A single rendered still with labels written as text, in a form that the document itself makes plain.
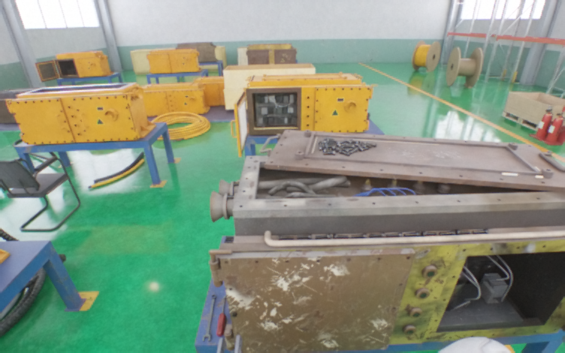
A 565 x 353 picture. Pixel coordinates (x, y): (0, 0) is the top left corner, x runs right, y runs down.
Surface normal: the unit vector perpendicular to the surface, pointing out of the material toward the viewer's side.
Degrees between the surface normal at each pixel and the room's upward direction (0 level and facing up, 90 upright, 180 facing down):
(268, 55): 90
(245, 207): 0
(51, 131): 90
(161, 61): 90
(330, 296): 90
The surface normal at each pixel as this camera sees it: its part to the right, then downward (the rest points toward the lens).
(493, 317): -0.02, -0.88
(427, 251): 0.01, 0.47
